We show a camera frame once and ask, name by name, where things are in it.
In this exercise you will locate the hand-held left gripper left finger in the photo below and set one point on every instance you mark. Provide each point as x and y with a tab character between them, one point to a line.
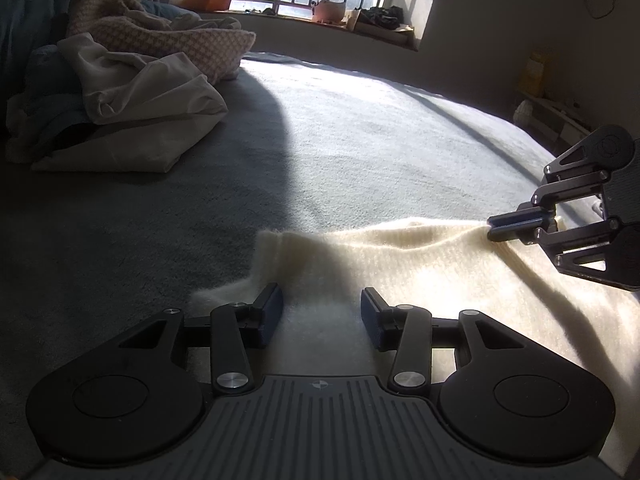
272	310

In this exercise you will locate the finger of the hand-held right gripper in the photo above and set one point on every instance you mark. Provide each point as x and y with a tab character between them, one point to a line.
517	234
520	217

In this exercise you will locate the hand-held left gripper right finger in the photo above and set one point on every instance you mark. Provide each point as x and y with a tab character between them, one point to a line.
370	310

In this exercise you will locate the cream fluffy towel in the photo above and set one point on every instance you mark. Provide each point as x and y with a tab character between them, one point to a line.
400	260

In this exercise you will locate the dark clothes heap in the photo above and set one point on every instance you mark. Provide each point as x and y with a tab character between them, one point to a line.
382	17

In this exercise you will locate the white low shelf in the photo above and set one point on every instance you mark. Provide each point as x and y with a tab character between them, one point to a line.
560	120

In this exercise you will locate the white woven ball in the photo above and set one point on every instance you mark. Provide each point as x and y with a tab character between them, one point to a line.
522	112

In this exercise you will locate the yellow box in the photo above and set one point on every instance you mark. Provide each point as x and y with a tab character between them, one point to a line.
532	75

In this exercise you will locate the grey fleece bed blanket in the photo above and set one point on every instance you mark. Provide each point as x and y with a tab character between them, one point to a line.
375	135

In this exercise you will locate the white crumpled shirt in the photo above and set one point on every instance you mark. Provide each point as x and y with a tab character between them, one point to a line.
140	95

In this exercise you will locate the small cardboard box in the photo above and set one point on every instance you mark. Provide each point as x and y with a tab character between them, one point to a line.
353	19

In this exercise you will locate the pink pot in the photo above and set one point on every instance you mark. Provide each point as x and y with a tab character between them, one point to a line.
327	11

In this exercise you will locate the beige crumpled garment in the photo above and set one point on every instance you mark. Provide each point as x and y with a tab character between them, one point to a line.
190	22

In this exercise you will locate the blue pillow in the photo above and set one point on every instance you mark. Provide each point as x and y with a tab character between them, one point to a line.
160	9

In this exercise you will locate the dark blue quilt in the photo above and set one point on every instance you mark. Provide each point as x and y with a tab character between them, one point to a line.
30	20

